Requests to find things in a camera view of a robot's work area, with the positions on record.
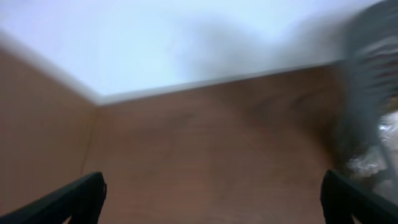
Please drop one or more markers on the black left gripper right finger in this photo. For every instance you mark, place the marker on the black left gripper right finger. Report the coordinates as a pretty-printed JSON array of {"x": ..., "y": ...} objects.
[{"x": 344, "y": 200}]

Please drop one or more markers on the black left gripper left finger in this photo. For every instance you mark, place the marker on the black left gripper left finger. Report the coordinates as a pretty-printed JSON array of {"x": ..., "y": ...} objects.
[{"x": 78, "y": 202}]

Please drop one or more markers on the grey plastic basket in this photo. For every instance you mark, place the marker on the grey plastic basket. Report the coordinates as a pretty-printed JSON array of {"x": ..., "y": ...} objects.
[{"x": 366, "y": 135}]

